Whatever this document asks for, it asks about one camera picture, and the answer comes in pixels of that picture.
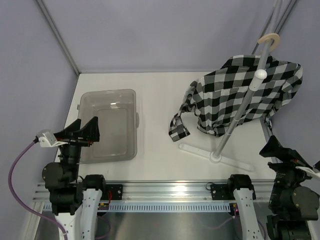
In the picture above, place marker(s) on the black white checkered shirt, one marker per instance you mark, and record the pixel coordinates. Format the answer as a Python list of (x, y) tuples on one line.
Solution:
[(216, 97)]

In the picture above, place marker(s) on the white garment rack stand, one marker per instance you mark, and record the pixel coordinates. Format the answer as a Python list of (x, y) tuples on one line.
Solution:
[(216, 157)]

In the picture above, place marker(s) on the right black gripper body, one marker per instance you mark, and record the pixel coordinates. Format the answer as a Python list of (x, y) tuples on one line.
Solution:
[(286, 169)]

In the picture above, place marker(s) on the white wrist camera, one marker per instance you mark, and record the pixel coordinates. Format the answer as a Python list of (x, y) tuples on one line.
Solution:
[(47, 139), (311, 171)]

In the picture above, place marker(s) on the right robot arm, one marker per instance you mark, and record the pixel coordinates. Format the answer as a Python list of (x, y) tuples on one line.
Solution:
[(292, 205)]

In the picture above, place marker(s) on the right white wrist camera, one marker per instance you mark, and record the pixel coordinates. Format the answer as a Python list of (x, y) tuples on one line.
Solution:
[(311, 171)]

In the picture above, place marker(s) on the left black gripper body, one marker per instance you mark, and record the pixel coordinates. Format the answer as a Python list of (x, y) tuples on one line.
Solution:
[(75, 145)]

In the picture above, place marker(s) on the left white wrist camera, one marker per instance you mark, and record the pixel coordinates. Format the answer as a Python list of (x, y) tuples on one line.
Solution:
[(47, 139)]

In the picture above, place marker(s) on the aluminium mounting rail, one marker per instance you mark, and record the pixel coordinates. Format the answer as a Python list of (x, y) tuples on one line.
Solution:
[(156, 191)]

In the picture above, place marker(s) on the right corner frame post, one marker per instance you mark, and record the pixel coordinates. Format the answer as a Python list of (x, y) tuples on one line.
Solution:
[(276, 19)]

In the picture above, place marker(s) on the clear plastic bin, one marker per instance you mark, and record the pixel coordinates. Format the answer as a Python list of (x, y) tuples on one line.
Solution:
[(118, 122)]

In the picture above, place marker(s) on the white slotted cable duct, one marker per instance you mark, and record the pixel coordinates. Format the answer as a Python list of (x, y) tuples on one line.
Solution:
[(166, 207)]

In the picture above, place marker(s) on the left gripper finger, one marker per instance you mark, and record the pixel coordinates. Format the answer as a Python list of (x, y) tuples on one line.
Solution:
[(90, 132), (68, 132)]

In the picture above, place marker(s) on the beige wooden hanger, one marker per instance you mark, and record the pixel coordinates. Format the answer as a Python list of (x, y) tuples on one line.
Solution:
[(274, 38)]

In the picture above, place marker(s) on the left corner frame post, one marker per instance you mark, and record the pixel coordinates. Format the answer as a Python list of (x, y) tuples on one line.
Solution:
[(57, 35)]

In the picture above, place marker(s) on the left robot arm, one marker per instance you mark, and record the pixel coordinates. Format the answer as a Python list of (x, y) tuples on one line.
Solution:
[(73, 202)]

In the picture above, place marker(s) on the corner frame post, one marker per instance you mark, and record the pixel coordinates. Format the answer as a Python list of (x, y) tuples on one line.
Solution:
[(276, 19), (57, 35)]

